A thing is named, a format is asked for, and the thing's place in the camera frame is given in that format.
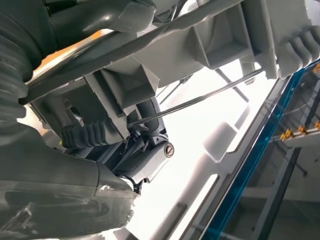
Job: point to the blue overhead beam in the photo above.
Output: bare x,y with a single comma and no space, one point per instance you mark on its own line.
252,165

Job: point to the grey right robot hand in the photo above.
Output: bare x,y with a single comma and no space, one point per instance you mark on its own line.
50,179

